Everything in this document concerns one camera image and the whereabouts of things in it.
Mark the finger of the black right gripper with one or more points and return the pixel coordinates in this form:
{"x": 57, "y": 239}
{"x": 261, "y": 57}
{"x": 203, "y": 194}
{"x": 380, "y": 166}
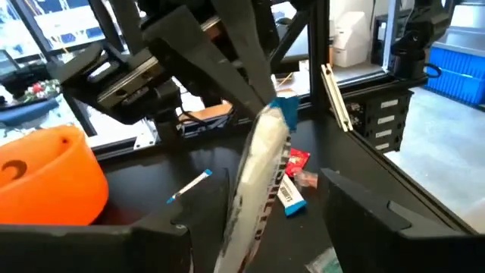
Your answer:
{"x": 197, "y": 45}
{"x": 246, "y": 38}

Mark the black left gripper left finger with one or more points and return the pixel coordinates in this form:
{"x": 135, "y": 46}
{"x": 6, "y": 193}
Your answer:
{"x": 113, "y": 250}

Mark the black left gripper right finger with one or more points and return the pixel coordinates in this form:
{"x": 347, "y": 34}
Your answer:
{"x": 363, "y": 235}

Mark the white blue Hershey's bar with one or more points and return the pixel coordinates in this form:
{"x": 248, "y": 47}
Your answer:
{"x": 261, "y": 163}
{"x": 189, "y": 186}
{"x": 291, "y": 197}

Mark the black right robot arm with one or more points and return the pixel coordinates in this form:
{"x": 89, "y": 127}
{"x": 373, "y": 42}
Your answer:
{"x": 407, "y": 53}

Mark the orange pumpkin face bucket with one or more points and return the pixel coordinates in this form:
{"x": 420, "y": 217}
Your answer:
{"x": 49, "y": 182}

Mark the red Skittles packet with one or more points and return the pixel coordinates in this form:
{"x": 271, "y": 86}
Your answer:
{"x": 297, "y": 161}

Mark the white plastic machine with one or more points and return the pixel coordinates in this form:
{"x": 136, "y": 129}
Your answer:
{"x": 350, "y": 38}

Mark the cream aluminium extrusion bar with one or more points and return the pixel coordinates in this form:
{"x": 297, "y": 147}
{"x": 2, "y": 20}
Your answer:
{"x": 335, "y": 98}

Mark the black drawer cabinet white labels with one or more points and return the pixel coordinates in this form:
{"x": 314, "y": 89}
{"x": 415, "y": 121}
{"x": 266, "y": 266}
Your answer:
{"x": 379, "y": 117}

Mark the blue plastic crate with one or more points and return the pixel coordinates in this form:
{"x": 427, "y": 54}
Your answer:
{"x": 458, "y": 76}

